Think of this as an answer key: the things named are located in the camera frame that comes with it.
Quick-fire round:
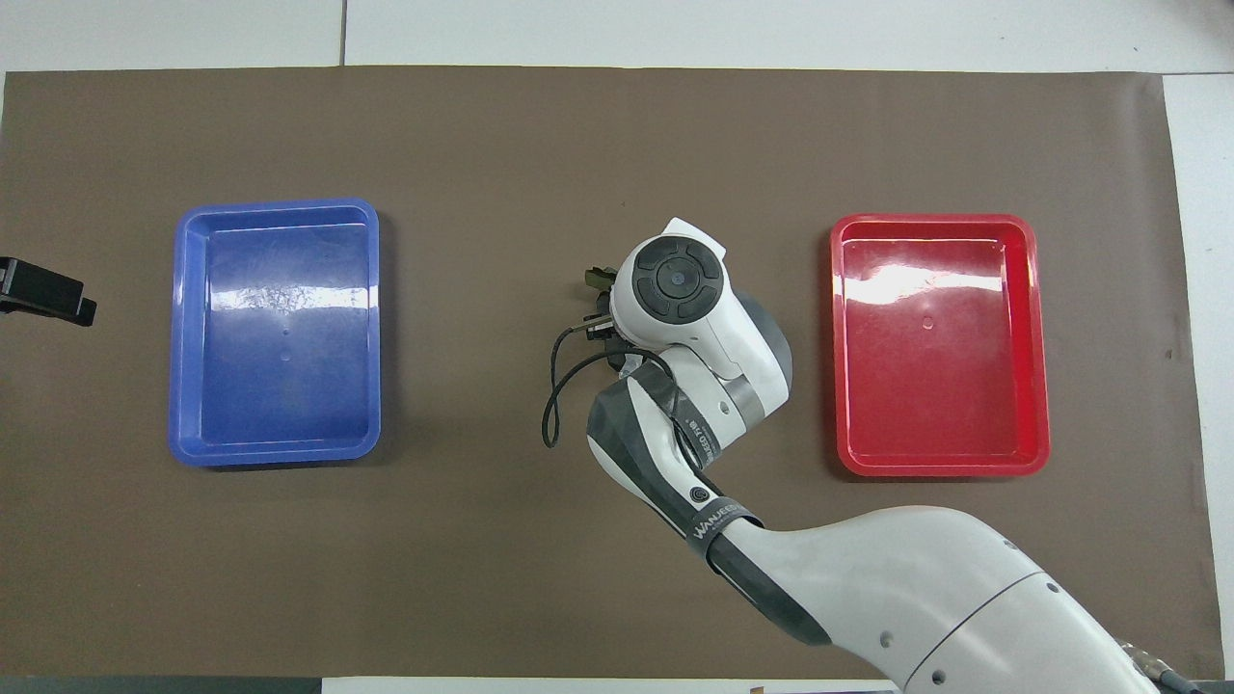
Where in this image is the brown table mat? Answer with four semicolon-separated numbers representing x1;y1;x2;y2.
0;66;1225;681

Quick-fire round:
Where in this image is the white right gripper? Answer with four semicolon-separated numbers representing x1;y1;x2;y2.
581;216;731;345

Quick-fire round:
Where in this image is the blue plastic tray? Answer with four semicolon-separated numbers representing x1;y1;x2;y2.
169;198;382;469

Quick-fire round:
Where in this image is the red plastic tray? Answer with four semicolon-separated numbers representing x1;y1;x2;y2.
830;213;1051;478

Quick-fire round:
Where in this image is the grey cable with metal connector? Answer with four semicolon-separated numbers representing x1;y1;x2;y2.
1116;640;1208;694

